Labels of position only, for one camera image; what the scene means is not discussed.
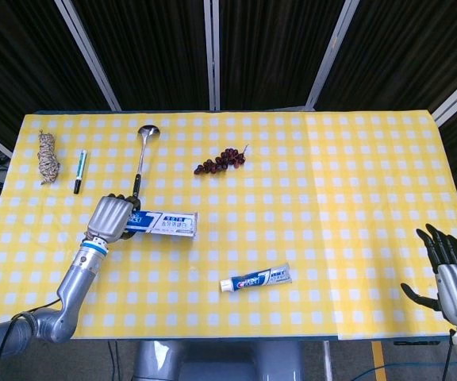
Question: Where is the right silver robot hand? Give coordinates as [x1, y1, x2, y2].
[400, 223, 457, 327]

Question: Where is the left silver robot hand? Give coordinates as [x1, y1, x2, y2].
[85, 193, 142, 244]

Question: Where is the blue white toothpaste box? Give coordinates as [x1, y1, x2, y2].
[125, 210, 199, 239]

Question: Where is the blue white toothpaste tube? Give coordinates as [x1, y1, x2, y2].
[219, 262, 294, 294]

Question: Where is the green white marker pen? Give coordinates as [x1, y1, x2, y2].
[73, 149, 89, 195]

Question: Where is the bundle of beige twine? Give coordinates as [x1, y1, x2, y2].
[36, 130, 63, 186]

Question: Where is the yellow white checkered tablecloth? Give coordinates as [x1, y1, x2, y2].
[0, 110, 457, 341]

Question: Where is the bunch of dark red grapes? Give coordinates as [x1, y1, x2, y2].
[194, 144, 249, 175]

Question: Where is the grey robot torso base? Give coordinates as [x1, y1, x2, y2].
[132, 339, 304, 381]

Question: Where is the steel ladle black handle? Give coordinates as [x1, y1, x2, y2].
[131, 125, 161, 202]

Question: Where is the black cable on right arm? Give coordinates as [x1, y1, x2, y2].
[439, 328, 455, 381]

